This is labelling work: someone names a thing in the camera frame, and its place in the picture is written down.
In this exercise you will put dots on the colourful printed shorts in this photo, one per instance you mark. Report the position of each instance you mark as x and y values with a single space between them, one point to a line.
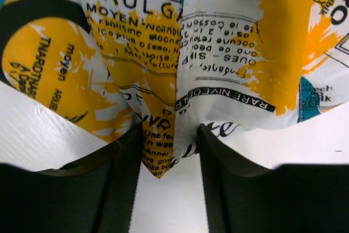
232 65

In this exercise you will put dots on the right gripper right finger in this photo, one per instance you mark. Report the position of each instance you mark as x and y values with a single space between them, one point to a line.
242 196

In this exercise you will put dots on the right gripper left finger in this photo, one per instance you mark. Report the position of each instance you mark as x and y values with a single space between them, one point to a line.
95 193

